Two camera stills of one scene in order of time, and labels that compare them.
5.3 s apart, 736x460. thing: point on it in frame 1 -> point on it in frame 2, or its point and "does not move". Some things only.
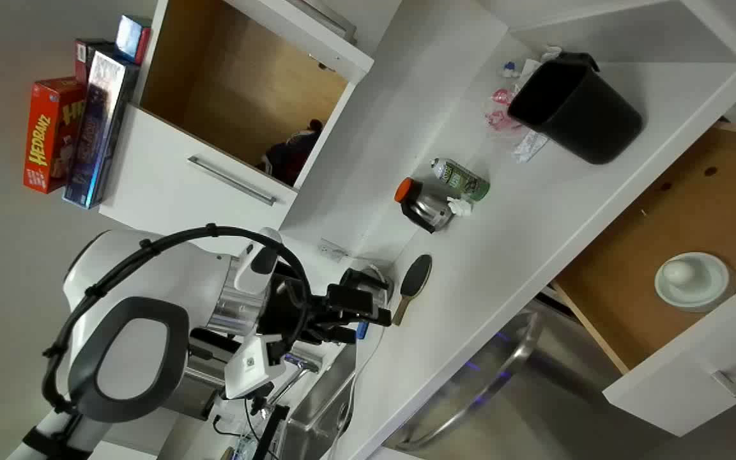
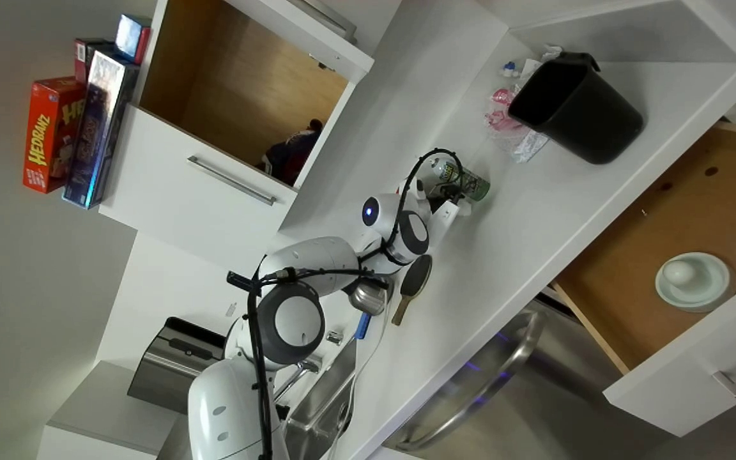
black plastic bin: [574, 106] does not move
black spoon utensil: [412, 282] does not move
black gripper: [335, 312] -> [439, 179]
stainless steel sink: [536, 391] does not move
